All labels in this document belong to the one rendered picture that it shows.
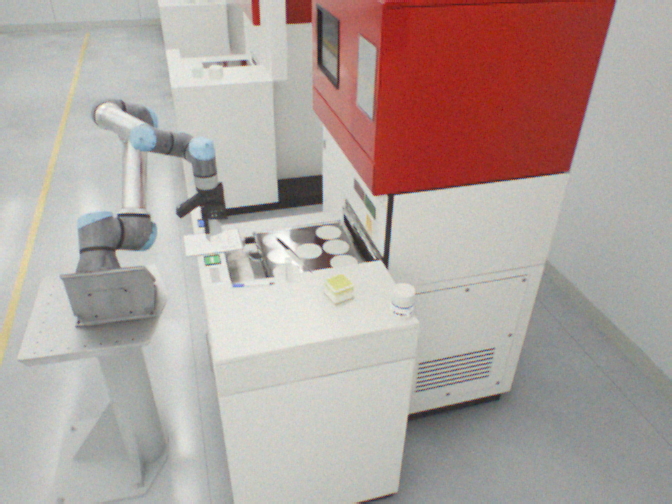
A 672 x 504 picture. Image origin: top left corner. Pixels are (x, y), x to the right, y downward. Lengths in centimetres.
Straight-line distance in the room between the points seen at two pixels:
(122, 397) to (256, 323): 79
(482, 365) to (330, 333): 108
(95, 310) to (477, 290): 140
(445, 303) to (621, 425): 115
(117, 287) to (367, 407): 91
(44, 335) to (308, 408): 90
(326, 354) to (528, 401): 147
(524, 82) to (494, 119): 14
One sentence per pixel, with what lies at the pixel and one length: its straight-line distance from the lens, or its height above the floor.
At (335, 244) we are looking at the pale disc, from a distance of 221.
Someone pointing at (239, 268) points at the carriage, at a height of 88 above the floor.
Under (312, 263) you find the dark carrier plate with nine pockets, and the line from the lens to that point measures 210.
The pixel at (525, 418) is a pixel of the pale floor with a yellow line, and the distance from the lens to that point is 290.
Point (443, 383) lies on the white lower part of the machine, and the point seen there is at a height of 24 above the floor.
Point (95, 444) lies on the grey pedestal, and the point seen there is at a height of 9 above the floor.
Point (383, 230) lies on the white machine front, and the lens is 196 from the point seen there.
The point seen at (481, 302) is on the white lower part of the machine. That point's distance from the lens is 236.
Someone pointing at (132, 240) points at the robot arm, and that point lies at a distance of 214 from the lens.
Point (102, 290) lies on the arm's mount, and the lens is 201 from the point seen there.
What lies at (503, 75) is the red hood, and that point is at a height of 159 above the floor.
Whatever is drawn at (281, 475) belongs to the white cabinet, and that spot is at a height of 37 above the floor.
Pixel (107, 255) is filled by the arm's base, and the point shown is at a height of 102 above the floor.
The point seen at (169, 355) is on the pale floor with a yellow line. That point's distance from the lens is 312.
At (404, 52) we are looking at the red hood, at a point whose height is 168.
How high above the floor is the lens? 212
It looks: 35 degrees down
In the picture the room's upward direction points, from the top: 1 degrees clockwise
